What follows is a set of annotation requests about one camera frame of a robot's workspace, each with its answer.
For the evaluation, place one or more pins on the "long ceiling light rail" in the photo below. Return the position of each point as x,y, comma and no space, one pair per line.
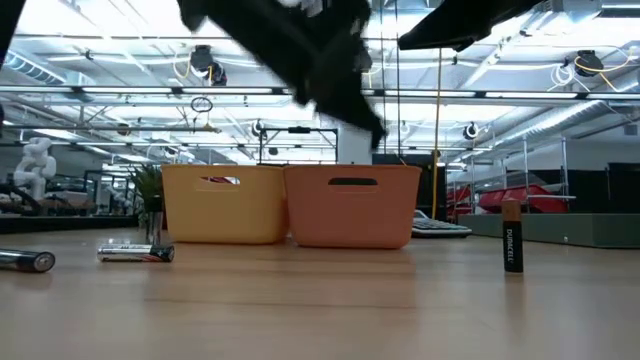
150,90

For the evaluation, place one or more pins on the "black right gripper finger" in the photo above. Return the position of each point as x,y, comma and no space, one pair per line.
465,22

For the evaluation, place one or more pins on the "white building column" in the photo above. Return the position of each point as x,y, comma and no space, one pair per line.
352,150

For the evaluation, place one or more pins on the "yellow plastic bin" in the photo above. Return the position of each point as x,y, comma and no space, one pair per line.
225,215

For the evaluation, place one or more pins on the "black metal frame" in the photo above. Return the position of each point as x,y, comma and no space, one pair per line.
299,130

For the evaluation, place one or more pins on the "green low platform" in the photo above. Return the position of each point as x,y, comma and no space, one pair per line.
575,230

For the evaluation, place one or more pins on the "red storage bins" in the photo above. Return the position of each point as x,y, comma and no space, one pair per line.
525,197

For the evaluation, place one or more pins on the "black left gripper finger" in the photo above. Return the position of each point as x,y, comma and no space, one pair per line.
350,110

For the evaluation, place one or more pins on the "metal shelf rack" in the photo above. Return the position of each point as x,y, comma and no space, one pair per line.
525,170

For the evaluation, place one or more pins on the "Duracell copper black AA battery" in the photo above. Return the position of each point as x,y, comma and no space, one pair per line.
513,245

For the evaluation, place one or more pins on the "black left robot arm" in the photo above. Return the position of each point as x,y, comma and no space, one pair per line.
9,25

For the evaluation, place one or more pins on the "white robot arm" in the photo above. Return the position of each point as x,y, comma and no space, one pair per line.
35,165

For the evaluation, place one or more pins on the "green potted plant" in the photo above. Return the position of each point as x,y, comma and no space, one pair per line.
147,180

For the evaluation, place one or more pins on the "orange plastic bin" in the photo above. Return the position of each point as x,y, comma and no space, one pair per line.
352,220

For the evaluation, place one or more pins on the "computer keyboard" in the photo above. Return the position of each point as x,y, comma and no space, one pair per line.
440,227

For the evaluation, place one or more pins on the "small black ceiling reel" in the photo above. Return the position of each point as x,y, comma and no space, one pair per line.
470,131
257,128

